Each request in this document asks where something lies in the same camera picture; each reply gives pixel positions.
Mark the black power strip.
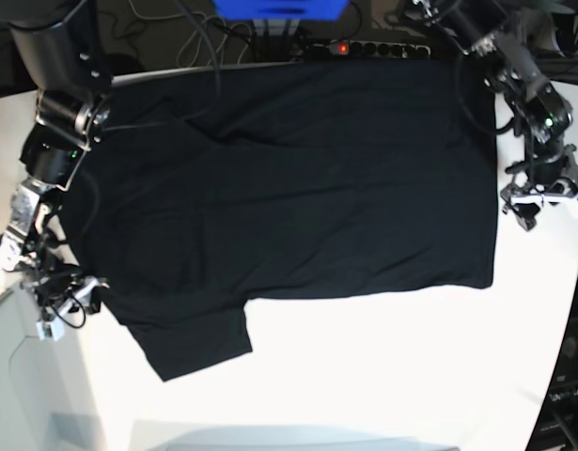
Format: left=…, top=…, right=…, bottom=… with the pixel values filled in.
left=300, top=40, right=431, bottom=60

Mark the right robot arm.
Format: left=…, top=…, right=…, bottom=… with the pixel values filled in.
left=0, top=1, right=112, bottom=319

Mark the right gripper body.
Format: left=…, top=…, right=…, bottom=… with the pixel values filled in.
left=22, top=264, right=92, bottom=319

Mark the black T-shirt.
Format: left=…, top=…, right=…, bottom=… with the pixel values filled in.
left=60, top=60, right=498, bottom=381

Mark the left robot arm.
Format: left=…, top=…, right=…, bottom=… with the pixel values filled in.
left=414, top=1, right=578, bottom=231

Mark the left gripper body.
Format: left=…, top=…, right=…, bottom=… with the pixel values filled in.
left=506, top=140, right=578, bottom=194

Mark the blue box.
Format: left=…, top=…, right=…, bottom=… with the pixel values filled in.
left=213, top=0, right=350, bottom=21

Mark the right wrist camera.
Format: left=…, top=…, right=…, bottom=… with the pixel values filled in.
left=36, top=318, right=65, bottom=341

